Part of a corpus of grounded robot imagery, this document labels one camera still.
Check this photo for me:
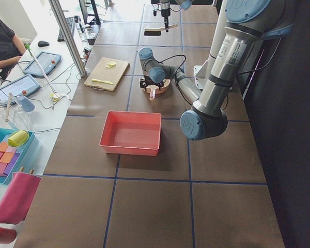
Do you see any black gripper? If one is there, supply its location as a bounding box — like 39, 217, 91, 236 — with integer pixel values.
153, 8, 171, 32
139, 76, 164, 89

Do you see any beige plastic dustpan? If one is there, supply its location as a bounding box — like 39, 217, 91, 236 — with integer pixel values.
139, 77, 171, 101

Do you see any wooden hand brush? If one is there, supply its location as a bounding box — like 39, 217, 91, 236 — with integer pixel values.
144, 24, 178, 36

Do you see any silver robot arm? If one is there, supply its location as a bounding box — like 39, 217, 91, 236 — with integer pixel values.
151, 0, 192, 33
138, 1, 296, 141

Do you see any pink plastic bin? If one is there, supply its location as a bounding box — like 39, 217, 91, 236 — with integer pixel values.
99, 111, 162, 156

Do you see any bamboo cutting board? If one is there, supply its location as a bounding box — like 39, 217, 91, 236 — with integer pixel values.
84, 57, 130, 92

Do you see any yellow plastic knife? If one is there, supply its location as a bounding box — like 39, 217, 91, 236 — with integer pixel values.
91, 78, 114, 85

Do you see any long stick with green tip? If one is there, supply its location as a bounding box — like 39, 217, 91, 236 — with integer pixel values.
24, 42, 70, 101

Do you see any black keyboard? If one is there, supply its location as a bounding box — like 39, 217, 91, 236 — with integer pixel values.
57, 16, 75, 42

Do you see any teach pendant tablet far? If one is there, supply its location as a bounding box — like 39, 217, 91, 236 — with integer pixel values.
22, 52, 61, 78

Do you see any teach pendant tablet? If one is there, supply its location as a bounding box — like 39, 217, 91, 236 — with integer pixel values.
22, 52, 61, 78
0, 74, 40, 106

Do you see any black computer mouse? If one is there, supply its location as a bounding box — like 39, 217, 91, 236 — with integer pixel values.
37, 40, 50, 48

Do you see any teach pendant tablet near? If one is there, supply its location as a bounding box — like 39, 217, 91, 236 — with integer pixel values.
0, 74, 40, 106

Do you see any light blue plastic cup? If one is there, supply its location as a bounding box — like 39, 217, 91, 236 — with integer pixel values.
16, 95, 35, 113

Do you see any wooden cup stand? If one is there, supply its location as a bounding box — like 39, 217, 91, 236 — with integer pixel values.
5, 93, 30, 130

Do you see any yellow plastic cup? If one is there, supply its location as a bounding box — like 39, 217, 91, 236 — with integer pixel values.
7, 130, 29, 147

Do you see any seated person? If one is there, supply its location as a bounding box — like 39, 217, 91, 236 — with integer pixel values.
0, 19, 26, 80

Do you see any teal tray with blocks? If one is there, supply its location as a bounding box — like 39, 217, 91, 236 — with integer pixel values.
0, 128, 38, 184

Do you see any pink cloth on rack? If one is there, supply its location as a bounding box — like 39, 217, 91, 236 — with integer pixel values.
0, 172, 41, 225

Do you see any aluminium frame post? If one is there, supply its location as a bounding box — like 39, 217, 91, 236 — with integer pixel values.
49, 0, 86, 78

